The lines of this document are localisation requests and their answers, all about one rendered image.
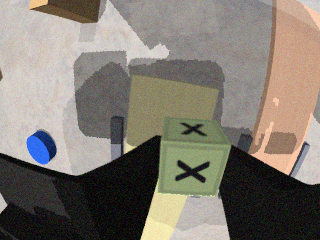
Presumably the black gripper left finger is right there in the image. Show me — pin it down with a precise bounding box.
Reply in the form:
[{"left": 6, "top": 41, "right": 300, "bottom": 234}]
[{"left": 0, "top": 136, "right": 161, "bottom": 240}]

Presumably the tan open-top wooden tray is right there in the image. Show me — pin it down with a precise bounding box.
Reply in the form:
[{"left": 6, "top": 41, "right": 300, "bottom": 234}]
[{"left": 9, "top": 0, "right": 320, "bottom": 45}]

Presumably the green cube with black x marks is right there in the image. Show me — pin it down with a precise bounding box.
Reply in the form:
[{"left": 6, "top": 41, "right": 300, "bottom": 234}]
[{"left": 157, "top": 117, "right": 232, "bottom": 196}]

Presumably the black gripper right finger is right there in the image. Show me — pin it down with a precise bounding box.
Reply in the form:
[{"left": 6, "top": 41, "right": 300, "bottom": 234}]
[{"left": 219, "top": 145, "right": 320, "bottom": 240}]

